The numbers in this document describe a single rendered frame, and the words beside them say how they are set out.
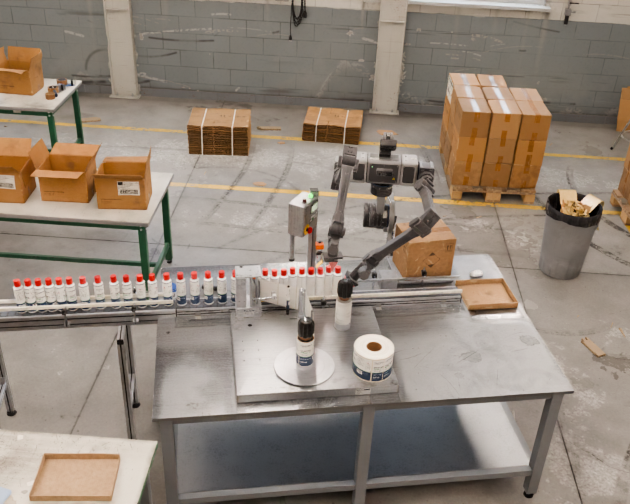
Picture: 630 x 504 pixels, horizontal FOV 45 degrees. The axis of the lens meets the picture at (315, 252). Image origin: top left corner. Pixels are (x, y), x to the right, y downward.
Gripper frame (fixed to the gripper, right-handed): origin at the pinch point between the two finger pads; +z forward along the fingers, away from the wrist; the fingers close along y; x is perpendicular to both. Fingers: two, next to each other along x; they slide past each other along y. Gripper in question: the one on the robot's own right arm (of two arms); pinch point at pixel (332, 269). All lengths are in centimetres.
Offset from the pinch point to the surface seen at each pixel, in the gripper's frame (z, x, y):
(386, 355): 19, -52, 20
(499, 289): 35, 27, 109
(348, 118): 82, 463, 96
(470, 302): 35, 15, 87
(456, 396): 39, -63, 55
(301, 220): -20.5, 18.2, -14.8
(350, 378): 33, -50, 3
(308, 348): 18, -44, -18
